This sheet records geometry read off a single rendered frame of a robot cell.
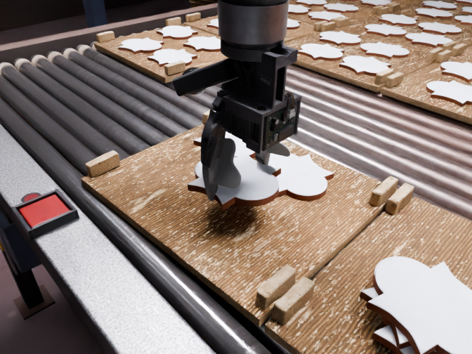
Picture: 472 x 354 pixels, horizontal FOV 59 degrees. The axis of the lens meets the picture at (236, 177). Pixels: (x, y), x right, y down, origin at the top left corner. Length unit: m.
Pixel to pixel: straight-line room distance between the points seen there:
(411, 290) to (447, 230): 0.19
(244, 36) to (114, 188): 0.37
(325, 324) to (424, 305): 0.11
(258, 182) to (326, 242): 0.13
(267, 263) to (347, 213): 0.16
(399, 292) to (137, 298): 0.31
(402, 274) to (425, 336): 0.08
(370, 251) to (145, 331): 0.31
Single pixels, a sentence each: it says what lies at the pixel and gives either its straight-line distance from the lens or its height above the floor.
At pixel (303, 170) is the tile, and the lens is 0.72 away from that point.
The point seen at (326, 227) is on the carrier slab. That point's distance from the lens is 0.62.
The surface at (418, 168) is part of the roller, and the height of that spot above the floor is 0.92.
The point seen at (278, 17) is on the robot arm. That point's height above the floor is 1.24.
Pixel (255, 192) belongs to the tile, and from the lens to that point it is 0.55.
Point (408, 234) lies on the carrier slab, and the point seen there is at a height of 0.94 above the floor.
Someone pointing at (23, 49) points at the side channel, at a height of 0.94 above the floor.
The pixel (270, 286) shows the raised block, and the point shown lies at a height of 0.96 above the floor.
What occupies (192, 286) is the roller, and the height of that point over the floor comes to 0.92.
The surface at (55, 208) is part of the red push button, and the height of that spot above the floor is 0.93.
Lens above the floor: 1.34
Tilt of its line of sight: 35 degrees down
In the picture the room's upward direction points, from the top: straight up
